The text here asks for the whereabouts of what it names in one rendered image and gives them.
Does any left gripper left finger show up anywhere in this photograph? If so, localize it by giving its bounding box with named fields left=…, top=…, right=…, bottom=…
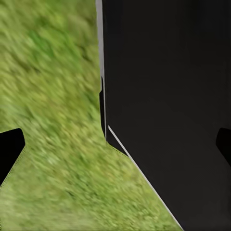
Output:
left=0, top=128, right=25, bottom=186

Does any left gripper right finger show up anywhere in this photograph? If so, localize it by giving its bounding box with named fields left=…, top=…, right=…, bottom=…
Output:
left=216, top=128, right=231, bottom=166

